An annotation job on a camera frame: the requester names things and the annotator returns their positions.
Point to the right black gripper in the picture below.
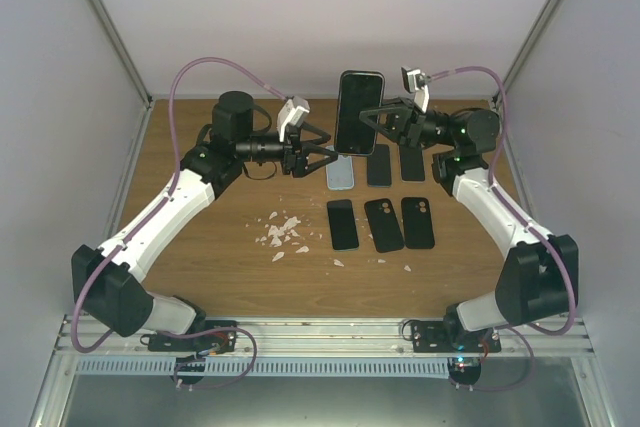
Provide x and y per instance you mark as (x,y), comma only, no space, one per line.
(403,124)

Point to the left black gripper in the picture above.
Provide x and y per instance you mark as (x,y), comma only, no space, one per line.
(296,161)

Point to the black phone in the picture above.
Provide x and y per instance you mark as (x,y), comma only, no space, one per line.
(378,168)
(358,91)

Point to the light blue phone case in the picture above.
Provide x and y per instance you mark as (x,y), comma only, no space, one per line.
(340,174)

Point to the black smartphone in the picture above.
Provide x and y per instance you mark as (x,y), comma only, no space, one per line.
(411,164)

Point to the black phone case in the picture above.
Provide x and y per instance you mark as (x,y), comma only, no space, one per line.
(417,223)
(384,225)

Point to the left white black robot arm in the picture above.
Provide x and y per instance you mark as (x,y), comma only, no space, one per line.
(107,280)

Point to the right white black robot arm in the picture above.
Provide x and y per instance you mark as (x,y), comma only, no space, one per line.
(539,277)

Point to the white debris pile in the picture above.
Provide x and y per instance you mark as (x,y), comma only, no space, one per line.
(293,231)

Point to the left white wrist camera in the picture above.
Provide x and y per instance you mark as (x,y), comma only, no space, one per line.
(292,114)

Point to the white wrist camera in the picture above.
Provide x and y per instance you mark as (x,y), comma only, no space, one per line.
(292,114)
(416,82)

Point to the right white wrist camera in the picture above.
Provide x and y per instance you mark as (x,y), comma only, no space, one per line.
(416,82)

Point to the aluminium front rail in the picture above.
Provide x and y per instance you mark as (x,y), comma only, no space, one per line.
(335,337)

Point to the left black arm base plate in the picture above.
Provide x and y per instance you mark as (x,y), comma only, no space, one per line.
(218,343)

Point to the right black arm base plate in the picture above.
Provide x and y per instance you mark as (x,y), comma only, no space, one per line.
(441,336)

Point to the right aluminium frame post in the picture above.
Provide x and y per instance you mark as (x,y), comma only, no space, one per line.
(541,23)

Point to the aluminium frame post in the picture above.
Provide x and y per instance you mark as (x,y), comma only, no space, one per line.
(541,23)
(109,28)

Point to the left aluminium frame post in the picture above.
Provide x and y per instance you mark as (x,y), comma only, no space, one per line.
(109,28)

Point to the slotted grey cable duct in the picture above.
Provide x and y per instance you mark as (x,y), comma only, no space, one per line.
(303,367)

